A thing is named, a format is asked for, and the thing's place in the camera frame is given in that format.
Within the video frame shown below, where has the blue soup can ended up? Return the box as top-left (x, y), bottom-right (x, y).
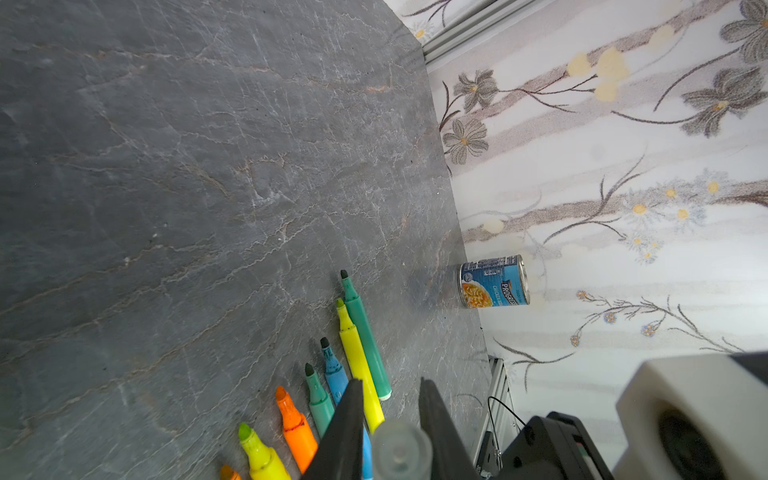
top-left (458, 255), bottom-right (530, 309)

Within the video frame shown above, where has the light orange marker pen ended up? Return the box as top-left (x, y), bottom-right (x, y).
top-left (219, 465), bottom-right (242, 480)

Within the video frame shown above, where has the neon yellow highlighter pen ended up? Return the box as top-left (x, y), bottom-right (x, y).
top-left (238, 422), bottom-right (291, 480)

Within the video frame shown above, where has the yellow marker pen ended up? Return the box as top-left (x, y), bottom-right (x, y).
top-left (336, 298), bottom-right (385, 434)

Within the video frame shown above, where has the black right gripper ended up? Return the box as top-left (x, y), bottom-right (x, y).
top-left (479, 412), bottom-right (614, 479)

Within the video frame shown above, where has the green marker pen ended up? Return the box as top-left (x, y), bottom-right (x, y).
top-left (340, 270), bottom-right (392, 401)

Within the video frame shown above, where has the teal marker pen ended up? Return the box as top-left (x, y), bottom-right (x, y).
top-left (304, 363), bottom-right (335, 437)

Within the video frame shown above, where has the blue marker pen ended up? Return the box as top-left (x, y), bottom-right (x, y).
top-left (320, 337), bottom-right (374, 480)

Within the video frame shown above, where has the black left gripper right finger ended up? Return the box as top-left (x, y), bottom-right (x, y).
top-left (418, 377), bottom-right (478, 480)

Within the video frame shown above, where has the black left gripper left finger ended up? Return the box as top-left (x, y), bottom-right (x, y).
top-left (301, 379), bottom-right (364, 480)

